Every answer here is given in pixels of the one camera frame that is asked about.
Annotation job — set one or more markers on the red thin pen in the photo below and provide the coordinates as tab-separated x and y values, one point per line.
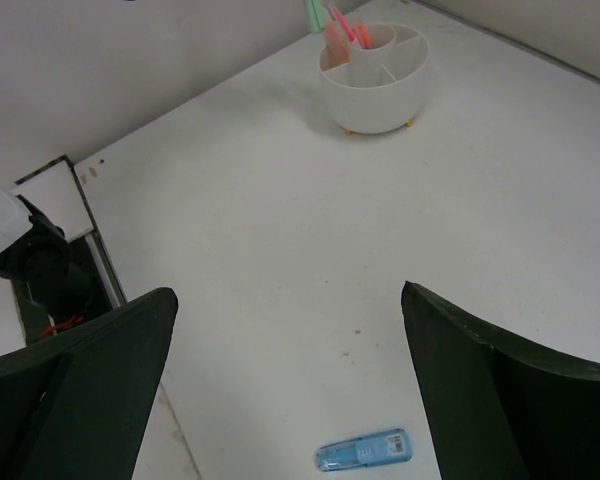
338	16

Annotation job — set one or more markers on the orange highlighter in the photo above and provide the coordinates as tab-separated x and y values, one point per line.
336	45

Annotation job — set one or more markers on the orange thin pen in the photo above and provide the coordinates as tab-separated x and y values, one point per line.
365	37

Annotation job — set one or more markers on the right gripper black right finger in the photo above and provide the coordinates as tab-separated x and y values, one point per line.
500	406

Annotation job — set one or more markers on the green highlighter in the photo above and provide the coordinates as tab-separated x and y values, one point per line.
316	15

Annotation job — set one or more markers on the white round divided organizer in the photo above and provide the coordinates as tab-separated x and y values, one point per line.
380	89

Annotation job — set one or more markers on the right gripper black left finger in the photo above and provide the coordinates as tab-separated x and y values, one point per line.
76	406

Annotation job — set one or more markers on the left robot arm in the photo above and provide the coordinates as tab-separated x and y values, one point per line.
35	252

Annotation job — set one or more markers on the pink marker pen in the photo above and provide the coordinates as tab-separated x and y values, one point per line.
353	38

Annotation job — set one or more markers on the blue capped marker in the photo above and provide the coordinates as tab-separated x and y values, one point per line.
372	450

